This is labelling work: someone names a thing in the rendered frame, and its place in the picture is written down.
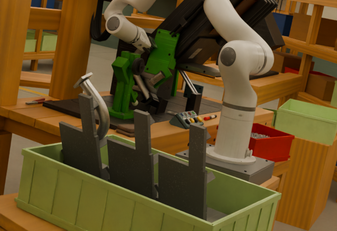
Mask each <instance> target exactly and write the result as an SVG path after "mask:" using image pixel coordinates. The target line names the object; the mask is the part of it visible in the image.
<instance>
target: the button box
mask: <svg viewBox="0 0 337 231"><path fill-rule="evenodd" d="M189 112H190V113H191V114H192V115H190V114H189V113H188V111H187V112H186V113H187V114H188V116H186V115H185V114H184V113H185V112H181V113H182V114H183V115H184V116H181V114H180V113H177V114H176V115H175V116H174V117H173V118H172V119H171V120H170V121H169V123H170V124H171V125H173V126H176V127H179V128H182V129H186V130H187V129H190V124H188V123H187V122H186V119H190V118H196V117H198V116H197V114H196V113H195V112H194V111H193V112H194V113H195V114H193V113H192V111H189ZM194 123H195V124H198V125H201V126H203V125H204V123H203V122H199V121H198V122H194Z"/></svg>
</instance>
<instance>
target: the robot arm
mask: <svg viewBox="0 0 337 231"><path fill-rule="evenodd" d="M155 1H156V0H112V1H111V3H110V4H109V5H108V7H107V8H106V10H105V12H104V18H105V20H106V24H105V27H106V30H107V31H108V32H109V33H110V34H112V35H114V36H116V37H118V38H119V39H121V40H123V41H125V42H127V43H129V44H132V45H134V46H135V47H136V48H137V49H139V50H141V51H145V52H146V53H147V54H149V53H150V51H152V50H153V49H154V47H153V46H152V45H151V43H150V41H149V38H148V37H147V34H146V32H145V30H144V29H142V28H140V27H138V26H136V25H134V24H133V23H131V22H130V21H129V20H127V19H126V17H125V16H124V15H123V13H122V11H123V9H124V8H125V7H126V6H127V5H128V4H129V5H131V6H133V7H134V8H135V9H136V10H138V11H140V12H146V11H147V10H149V9H150V7H151V6H152V5H153V4H154V2H155ZM203 7H204V12H205V14H206V16H207V17H208V19H209V21H210V22H211V24H212V25H213V27H214V28H215V30H216V31H217V32H218V33H219V34H220V36H221V37H223V38H224V39H225V40H226V41H227V43H226V44H225V45H224V46H223V48H222V49H221V51H220V54H219V58H218V67H219V71H220V75H221V78H222V80H223V84H224V88H225V93H224V98H223V104H222V109H221V115H220V120H219V126H218V131H217V137H216V142H215V147H208V148H206V156H208V157H210V158H212V159H215V160H218V161H222V162H226V163H231V164H238V165H251V164H254V163H255V162H256V158H255V157H253V156H252V150H249V148H248V147H249V142H250V136H251V131H252V126H253V121H254V116H255V110H256V104H257V94H256V92H255V91H254V90H253V88H252V86H251V84H250V81H249V75H262V74H265V73H267V72H268V71H269V70H270V69H271V68H272V66H273V63H274V55H273V52H272V50H271V48H270V47H269V46H268V44H267V43H266V42H265V41H264V40H263V39H262V38H261V37H260V36H259V35H258V34H257V33H256V32H255V31H254V30H253V29H252V28H251V27H250V26H248V25H247V24H246V23H245V22H244V21H243V20H242V19H241V18H240V16H239V15H238V14H237V12H236V11H235V9H234V7H233V6H232V4H231V2H230V1H229V0H205V1H204V5H203Z"/></svg>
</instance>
